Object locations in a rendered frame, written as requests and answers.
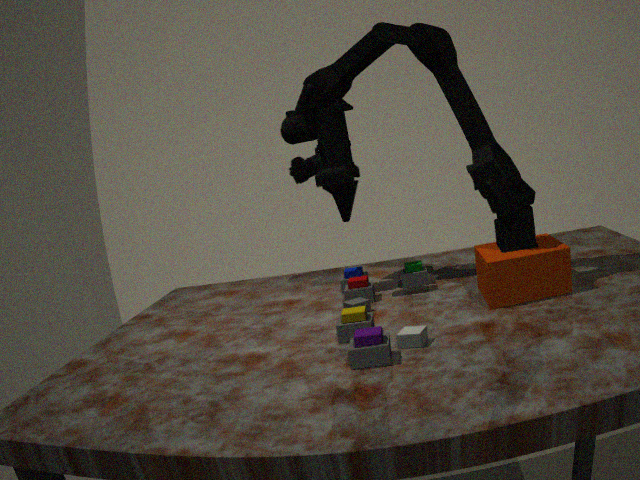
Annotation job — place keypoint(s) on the red button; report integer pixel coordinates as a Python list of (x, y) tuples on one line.
[(359, 287)]

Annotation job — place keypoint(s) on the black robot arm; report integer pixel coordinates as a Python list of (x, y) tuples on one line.
[(319, 113)]

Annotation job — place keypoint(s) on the green button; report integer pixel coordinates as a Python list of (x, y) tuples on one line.
[(414, 274)]

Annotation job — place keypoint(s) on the blue button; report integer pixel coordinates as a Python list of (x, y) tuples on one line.
[(351, 273)]

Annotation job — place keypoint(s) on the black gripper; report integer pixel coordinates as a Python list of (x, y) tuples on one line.
[(338, 175)]

